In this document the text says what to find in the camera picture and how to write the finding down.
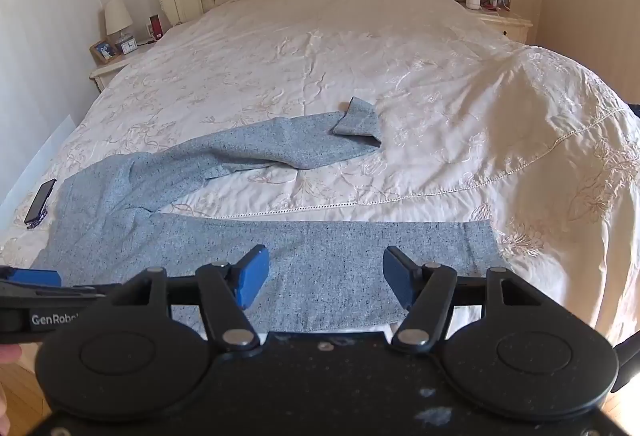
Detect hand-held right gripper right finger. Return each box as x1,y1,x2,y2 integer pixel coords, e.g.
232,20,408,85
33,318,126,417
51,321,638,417
382,246,547,353

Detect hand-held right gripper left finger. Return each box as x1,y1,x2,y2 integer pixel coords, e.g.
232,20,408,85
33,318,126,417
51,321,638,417
102,245,271,353

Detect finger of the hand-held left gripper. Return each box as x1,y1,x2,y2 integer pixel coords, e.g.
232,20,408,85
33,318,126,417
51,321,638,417
0,267,121,299

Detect grey-blue pants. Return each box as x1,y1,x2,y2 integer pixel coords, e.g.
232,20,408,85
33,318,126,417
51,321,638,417
31,96,497,334

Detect person's left hand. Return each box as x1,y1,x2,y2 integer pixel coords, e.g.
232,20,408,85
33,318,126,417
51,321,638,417
0,345,23,423

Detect black smartphone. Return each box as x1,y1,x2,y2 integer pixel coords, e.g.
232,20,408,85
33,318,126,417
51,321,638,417
24,178,57,229

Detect cream embroidered bedspread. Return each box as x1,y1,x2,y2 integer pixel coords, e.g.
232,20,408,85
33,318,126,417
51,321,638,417
0,0,640,347

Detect cream nightstand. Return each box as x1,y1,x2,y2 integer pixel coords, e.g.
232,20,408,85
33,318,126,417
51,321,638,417
89,38,161,91
470,8,533,44

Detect cream table lamp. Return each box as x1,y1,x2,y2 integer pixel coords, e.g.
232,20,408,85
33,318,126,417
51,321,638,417
103,0,134,47

